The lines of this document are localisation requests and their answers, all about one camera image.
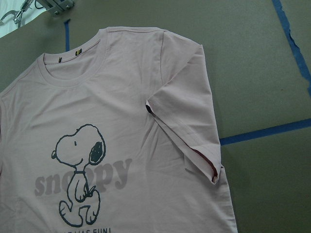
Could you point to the metal reacher grabber tool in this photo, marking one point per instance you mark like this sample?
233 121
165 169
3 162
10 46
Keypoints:
17 15

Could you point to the pink Snoopy t-shirt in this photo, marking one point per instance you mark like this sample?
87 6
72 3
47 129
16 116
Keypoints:
116 136

